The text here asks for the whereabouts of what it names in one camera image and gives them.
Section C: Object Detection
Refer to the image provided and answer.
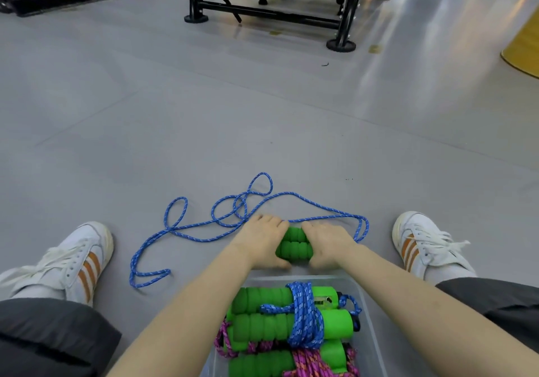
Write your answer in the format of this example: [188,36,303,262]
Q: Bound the person's left hand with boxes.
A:
[229,214,292,271]

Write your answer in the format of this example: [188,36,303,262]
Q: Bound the person's right hand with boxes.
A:
[301,220,359,273]

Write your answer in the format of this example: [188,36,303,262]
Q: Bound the blue skipping rope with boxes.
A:
[128,173,371,289]
[225,281,363,352]

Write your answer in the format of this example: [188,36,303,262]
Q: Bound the clear plastic box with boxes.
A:
[202,275,388,377]

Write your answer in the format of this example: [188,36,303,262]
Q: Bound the person's right forearm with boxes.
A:
[336,244,539,377]

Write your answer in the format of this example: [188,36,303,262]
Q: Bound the person's left forearm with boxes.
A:
[105,242,253,377]

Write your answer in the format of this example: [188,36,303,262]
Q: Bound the person's right white sneaker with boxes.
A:
[391,211,477,287]

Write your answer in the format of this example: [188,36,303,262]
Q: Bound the person's white sneaker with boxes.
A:
[391,211,477,287]
[0,220,115,308]

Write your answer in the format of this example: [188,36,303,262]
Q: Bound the person's right leg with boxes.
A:
[436,278,539,348]

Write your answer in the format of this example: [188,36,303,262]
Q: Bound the person's leg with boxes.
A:
[0,298,123,377]
[436,278,539,348]

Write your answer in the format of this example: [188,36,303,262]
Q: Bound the person's left white sneaker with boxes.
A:
[0,220,115,308]

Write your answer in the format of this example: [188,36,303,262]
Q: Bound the person's left leg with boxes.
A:
[0,298,123,377]

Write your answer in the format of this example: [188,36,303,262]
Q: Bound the large yellow barrel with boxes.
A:
[500,18,539,80]

